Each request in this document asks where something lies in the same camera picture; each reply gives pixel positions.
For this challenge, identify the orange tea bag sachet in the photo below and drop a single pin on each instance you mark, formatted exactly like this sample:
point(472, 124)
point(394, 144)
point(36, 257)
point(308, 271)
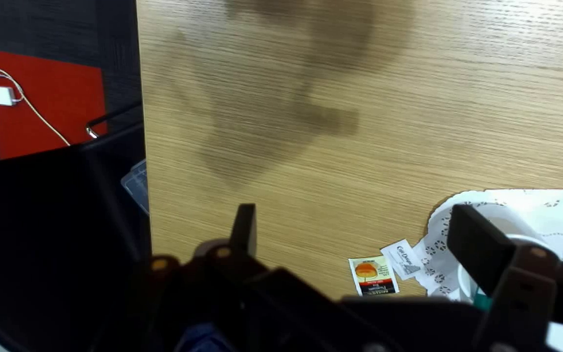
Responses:
point(373, 277)

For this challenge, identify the white paper doily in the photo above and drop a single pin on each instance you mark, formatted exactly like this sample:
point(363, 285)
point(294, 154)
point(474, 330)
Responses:
point(556, 212)

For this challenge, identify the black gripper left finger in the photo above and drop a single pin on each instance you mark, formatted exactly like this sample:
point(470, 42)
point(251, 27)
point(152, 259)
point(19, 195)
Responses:
point(244, 228)

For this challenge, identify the clear plastic piece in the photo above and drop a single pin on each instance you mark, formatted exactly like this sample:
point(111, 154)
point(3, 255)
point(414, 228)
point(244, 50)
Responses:
point(138, 187)

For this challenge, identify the green marker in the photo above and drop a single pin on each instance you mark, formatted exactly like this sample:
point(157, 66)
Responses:
point(482, 302)

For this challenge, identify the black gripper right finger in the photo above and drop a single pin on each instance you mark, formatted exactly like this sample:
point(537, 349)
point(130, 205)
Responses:
point(484, 252)

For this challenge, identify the white cup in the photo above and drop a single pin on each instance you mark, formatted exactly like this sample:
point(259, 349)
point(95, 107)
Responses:
point(466, 289)

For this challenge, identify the white power adapter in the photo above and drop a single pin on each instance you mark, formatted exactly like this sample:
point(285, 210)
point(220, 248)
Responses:
point(5, 95)

